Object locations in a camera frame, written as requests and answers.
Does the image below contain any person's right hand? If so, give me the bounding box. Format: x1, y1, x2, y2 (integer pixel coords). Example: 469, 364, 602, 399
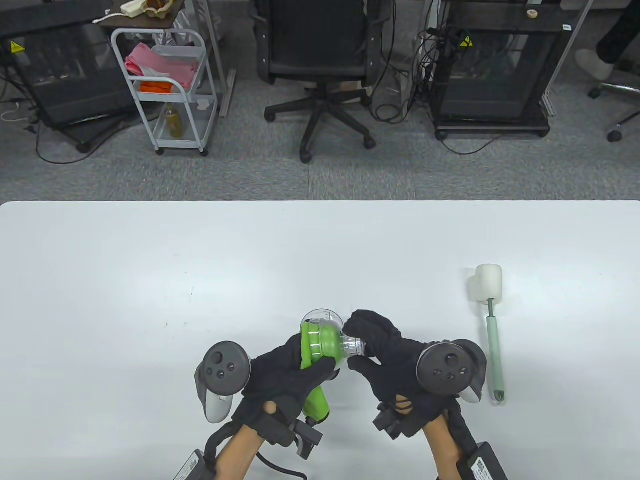
342, 309, 449, 437

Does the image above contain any person's left hand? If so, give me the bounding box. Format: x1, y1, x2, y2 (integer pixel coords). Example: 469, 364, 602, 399
234, 332, 338, 432

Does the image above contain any clear domed shaker lid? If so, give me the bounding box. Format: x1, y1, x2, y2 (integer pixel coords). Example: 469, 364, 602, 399
305, 322, 368, 371

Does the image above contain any green microfiber cloth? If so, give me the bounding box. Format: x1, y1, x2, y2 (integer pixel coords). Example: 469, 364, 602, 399
299, 320, 347, 426

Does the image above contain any clear plastic shaker cup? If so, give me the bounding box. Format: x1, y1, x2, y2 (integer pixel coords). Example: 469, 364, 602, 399
300, 308, 346, 333

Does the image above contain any white sponge cup brush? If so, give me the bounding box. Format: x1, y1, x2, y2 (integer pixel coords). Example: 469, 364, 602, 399
468, 264, 506, 405

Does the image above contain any person's left forearm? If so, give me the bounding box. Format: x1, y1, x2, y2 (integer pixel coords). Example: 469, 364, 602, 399
215, 422, 266, 480

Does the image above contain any person's right forearm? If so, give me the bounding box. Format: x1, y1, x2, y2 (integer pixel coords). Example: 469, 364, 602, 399
422, 407, 466, 476

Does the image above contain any grey left hand controller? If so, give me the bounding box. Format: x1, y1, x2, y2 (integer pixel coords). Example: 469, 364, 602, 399
195, 341, 252, 424

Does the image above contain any grey hand controller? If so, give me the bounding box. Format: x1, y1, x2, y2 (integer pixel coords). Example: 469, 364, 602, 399
195, 341, 252, 424
416, 339, 488, 405

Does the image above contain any grey right hand controller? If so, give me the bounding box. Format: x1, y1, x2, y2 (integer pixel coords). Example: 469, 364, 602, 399
416, 339, 488, 405

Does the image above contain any black left wrist sensor box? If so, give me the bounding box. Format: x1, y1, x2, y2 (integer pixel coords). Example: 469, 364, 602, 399
172, 449, 218, 480

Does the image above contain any black wrist sensor box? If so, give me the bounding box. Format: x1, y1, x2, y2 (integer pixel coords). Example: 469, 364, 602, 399
457, 441, 508, 480
172, 449, 218, 480

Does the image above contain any black right wrist sensor box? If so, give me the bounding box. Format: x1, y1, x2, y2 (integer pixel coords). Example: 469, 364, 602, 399
457, 441, 508, 480

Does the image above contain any white rolling cart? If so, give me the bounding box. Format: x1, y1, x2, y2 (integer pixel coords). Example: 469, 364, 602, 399
110, 28, 219, 157

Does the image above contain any bottle with yellow liquid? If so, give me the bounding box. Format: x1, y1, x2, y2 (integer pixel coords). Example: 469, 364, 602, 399
164, 103, 185, 138

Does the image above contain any black mesh equipment cabinet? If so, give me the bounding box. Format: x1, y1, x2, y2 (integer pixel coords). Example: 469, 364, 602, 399
0, 10, 141, 153
431, 0, 561, 141

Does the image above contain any black office chair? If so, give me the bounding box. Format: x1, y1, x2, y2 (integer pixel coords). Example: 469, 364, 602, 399
587, 82, 640, 143
252, 0, 396, 164

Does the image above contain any pink folded cloth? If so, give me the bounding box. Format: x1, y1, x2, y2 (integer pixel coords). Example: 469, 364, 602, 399
124, 42, 199, 90

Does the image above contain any brown side table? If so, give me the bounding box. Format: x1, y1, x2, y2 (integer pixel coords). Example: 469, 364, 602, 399
94, 0, 187, 31

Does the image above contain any white power strip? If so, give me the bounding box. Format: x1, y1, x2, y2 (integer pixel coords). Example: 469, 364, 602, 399
92, 0, 147, 25

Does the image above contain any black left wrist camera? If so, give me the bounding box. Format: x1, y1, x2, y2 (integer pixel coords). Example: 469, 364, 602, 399
265, 417, 323, 460

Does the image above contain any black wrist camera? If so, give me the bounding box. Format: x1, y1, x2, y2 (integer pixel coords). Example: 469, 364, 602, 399
372, 402, 406, 441
265, 417, 323, 460

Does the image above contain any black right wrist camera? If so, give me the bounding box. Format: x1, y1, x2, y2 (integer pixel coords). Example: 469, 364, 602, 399
372, 402, 406, 441

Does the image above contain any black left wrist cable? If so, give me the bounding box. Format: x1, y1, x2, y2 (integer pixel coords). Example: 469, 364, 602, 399
255, 447, 308, 480

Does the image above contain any aluminium frame post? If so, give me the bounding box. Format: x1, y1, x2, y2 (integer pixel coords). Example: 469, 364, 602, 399
197, 0, 237, 118
541, 0, 596, 118

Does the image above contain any black cable bundle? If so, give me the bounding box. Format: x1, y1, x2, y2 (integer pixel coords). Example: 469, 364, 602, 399
367, 20, 441, 125

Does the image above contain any black floor cable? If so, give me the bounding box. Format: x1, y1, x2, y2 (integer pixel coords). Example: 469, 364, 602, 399
34, 112, 118, 165

